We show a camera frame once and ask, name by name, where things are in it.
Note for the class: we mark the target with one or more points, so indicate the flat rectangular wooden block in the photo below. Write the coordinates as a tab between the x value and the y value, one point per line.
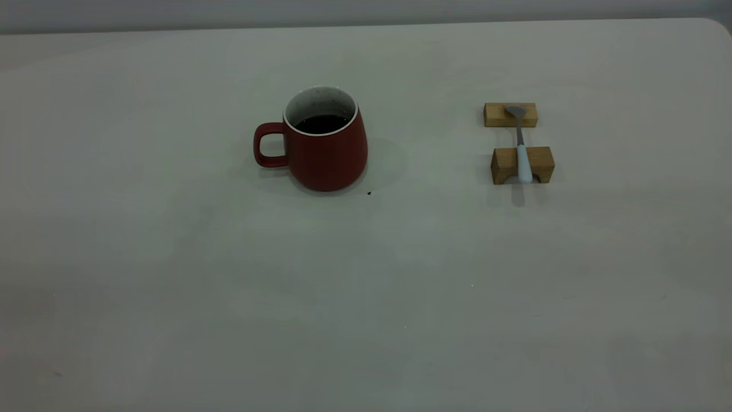
494	116

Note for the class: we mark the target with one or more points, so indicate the arched wooden block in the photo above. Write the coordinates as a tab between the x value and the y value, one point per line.
543	163

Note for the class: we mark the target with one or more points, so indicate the red ceramic mug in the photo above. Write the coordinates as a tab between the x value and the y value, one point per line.
326	160

